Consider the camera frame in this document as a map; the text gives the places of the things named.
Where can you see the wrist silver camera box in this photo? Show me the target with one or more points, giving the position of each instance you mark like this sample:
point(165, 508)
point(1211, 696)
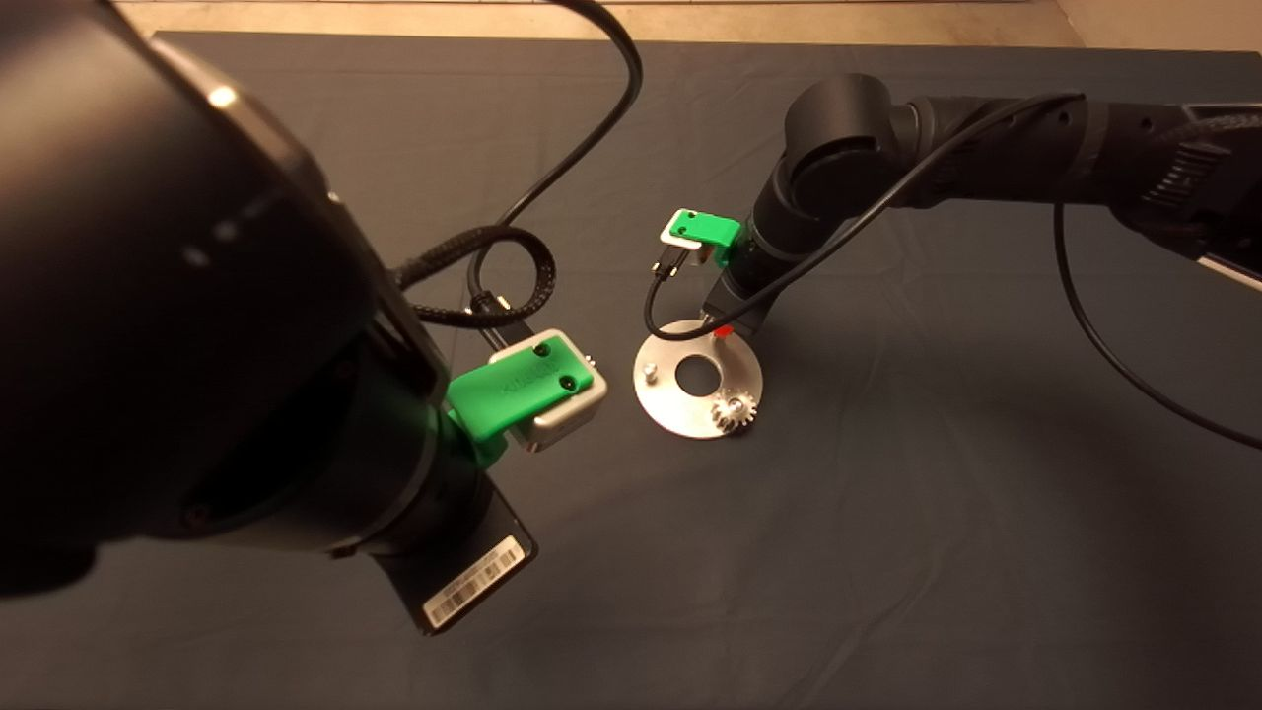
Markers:
point(567, 422)
point(680, 242)

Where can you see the left wrist green camera mount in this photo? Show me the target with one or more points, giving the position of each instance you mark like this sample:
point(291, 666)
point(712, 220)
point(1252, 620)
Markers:
point(513, 385)

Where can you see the wrist green camera mount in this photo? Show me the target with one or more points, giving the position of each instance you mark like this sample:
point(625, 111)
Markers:
point(705, 229)
point(513, 385)

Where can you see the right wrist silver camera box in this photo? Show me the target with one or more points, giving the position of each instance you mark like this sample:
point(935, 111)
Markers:
point(680, 242)

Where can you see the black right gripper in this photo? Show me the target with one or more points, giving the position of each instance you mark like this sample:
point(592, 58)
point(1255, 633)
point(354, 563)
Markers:
point(735, 306)

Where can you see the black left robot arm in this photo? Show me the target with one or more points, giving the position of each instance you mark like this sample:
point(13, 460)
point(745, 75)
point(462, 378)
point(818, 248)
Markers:
point(197, 276)

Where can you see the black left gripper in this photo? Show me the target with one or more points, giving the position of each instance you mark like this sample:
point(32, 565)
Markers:
point(455, 577)

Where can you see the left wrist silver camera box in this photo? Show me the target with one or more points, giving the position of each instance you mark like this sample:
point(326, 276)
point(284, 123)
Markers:
point(567, 422)

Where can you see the right wrist green camera mount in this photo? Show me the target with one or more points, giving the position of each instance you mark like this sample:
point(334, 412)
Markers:
point(705, 229)

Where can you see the round metal carrier plate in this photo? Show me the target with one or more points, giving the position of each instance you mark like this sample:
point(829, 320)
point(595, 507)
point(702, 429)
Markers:
point(661, 394)

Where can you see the dark table cloth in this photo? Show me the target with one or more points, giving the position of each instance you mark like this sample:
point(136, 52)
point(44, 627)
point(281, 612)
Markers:
point(739, 592)

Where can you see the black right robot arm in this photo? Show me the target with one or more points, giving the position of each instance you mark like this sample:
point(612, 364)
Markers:
point(986, 148)

